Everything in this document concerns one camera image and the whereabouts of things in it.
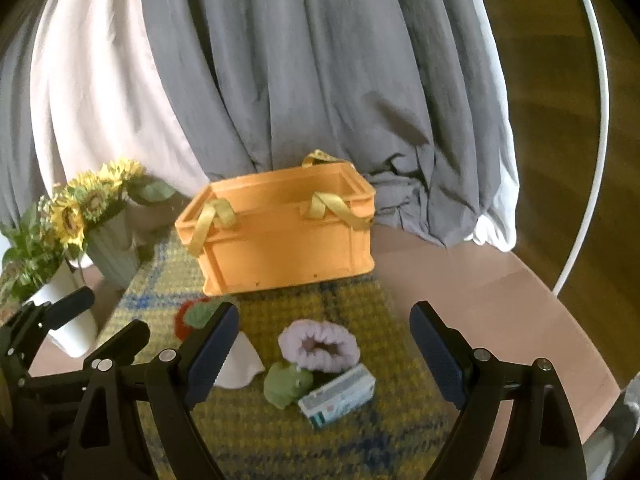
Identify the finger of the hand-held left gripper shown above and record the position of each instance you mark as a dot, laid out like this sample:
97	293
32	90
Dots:
65	306
125	342

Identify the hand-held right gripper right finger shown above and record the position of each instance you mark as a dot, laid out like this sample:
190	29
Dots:
440	360

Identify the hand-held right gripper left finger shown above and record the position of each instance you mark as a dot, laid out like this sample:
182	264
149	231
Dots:
215	355

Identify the green frog toy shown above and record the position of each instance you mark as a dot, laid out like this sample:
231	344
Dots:
282	385

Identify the orange plastic crate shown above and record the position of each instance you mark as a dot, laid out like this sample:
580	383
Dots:
285	250

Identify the small white cloth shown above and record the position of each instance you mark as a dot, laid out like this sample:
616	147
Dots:
242	365

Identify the white plant pot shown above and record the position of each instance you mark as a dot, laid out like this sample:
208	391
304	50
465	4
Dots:
75	335

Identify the red and green knitted toy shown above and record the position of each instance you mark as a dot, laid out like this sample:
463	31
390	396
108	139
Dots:
192	315

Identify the green leafy plant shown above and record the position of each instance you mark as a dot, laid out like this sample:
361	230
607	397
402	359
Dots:
30	260

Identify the ribbed grey-green vase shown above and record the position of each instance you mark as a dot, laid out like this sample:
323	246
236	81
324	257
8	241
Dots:
115	260

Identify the sunflower bouquet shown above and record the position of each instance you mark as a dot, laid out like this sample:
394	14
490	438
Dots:
67	222

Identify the white medicine box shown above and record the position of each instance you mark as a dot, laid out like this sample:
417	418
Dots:
340	395

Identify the yellow plaid mat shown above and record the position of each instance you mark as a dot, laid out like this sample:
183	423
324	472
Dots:
350	435

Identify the light grey cloth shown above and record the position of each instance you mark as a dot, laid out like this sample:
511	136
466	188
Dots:
620	420

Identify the pale pink curtain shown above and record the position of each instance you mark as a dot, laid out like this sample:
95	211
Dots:
100	110

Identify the grey curtain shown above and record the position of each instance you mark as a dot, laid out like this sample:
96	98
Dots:
300	60

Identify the white curved tube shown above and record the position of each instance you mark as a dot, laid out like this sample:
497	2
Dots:
602	60

